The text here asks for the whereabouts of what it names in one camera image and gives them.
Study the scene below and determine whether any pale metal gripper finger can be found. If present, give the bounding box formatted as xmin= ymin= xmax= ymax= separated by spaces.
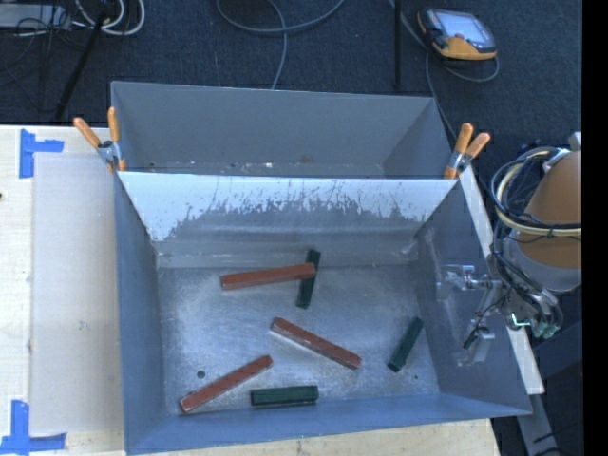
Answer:
xmin=457 ymin=322 xmax=496 ymax=368
xmin=434 ymin=264 xmax=503 ymax=301

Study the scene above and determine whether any grey metal bin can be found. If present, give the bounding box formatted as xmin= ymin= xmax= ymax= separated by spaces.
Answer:
xmin=109 ymin=81 xmax=534 ymax=456

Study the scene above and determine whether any dark green flat block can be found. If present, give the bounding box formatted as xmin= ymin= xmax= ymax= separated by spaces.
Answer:
xmin=250 ymin=385 xmax=320 ymax=408
xmin=387 ymin=315 xmax=426 ymax=373
xmin=294 ymin=248 xmax=322 ymax=311

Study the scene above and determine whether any red-brown flat block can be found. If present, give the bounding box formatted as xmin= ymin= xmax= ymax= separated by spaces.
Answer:
xmin=179 ymin=353 xmax=275 ymax=415
xmin=219 ymin=262 xmax=317 ymax=292
xmin=269 ymin=316 xmax=363 ymax=371

